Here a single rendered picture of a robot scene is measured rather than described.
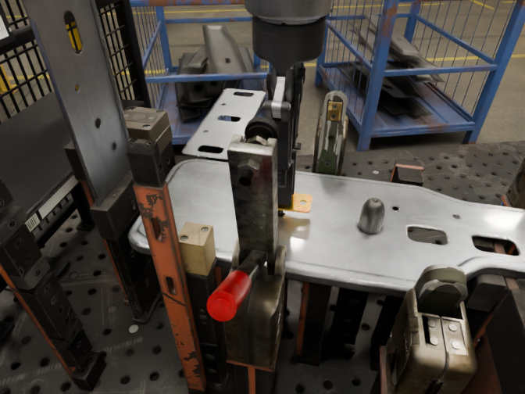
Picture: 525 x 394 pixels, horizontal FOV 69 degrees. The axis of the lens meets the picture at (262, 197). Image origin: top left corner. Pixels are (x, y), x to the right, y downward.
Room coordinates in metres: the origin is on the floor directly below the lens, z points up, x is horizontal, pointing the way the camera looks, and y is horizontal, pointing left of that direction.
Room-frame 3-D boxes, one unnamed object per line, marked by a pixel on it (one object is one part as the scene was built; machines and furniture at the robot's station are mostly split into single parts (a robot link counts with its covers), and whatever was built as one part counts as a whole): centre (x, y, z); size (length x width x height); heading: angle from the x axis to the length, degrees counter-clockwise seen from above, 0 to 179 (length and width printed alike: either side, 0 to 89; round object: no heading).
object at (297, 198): (0.41, -0.03, 1.03); 0.08 x 0.04 x 0.01; 78
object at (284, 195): (0.40, -0.02, 1.07); 0.03 x 0.01 x 0.07; 78
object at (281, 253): (0.27, -0.02, 1.06); 0.03 x 0.01 x 0.03; 168
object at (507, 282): (0.35, -0.31, 0.84); 0.12 x 0.05 x 0.29; 168
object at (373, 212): (0.39, -0.15, 1.02); 0.03 x 0.03 x 0.07
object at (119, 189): (0.48, 0.23, 0.85); 0.12 x 0.03 x 0.30; 168
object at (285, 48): (0.41, -0.03, 1.22); 0.08 x 0.07 x 0.09; 168
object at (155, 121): (0.60, 0.21, 0.88); 0.08 x 0.08 x 0.36; 78
